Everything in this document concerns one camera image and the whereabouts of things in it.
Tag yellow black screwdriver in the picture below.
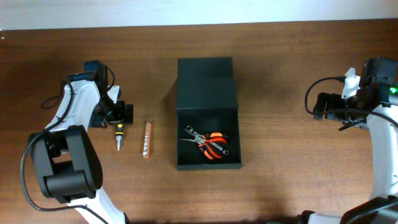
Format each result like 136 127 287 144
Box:
115 123 124 151

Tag orange socket bit rail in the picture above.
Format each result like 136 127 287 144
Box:
142 121 152 159

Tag silver ratchet wrench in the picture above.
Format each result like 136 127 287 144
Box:
183 125 231 156

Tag black box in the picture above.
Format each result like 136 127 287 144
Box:
176 57 243 170

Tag orange black needle-nose pliers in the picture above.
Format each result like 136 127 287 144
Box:
179 132 229 161

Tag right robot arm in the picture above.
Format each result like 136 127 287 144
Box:
298 57 397 224

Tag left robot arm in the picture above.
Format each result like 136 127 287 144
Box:
20 60 134 223

